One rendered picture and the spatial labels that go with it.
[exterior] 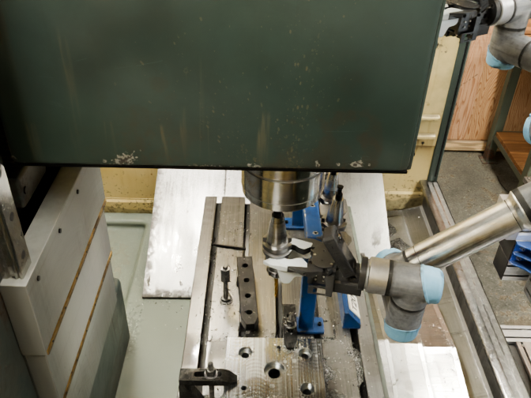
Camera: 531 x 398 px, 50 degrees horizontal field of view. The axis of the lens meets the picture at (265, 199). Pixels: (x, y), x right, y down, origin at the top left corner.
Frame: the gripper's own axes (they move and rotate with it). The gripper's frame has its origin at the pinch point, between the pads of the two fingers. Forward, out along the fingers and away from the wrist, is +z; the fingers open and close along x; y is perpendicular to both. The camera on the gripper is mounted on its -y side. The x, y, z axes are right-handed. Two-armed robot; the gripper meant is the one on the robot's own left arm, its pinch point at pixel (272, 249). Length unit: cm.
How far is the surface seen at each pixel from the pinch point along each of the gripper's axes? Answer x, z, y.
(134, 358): 14, 44, 68
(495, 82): 284, -94, 77
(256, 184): -7.0, 2.3, -21.4
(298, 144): -11.7, -5.3, -33.7
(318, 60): -11.1, -7.2, -47.8
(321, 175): -2.6, -8.8, -22.3
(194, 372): -13.5, 13.9, 28.3
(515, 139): 263, -112, 106
